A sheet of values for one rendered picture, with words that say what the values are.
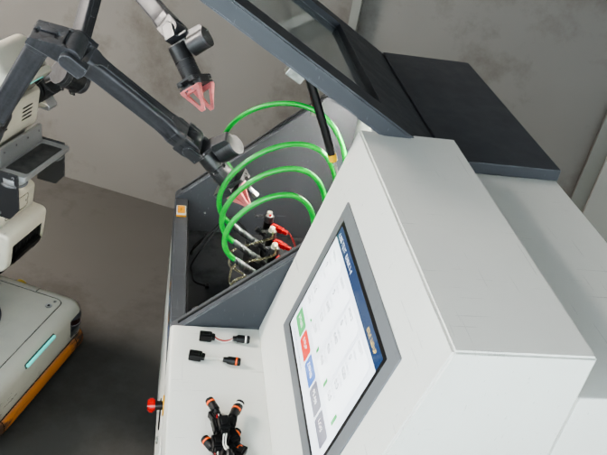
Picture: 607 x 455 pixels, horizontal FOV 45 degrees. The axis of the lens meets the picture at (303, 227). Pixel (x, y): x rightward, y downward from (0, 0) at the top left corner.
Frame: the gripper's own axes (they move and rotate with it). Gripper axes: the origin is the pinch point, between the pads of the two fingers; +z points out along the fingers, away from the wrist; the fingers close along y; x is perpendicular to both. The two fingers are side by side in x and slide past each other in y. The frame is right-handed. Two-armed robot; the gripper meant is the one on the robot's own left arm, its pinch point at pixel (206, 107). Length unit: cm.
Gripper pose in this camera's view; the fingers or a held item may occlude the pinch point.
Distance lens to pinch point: 216.1
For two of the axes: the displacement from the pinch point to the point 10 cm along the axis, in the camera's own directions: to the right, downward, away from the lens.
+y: 3.9, -2.1, 9.0
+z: 4.3, 9.0, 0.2
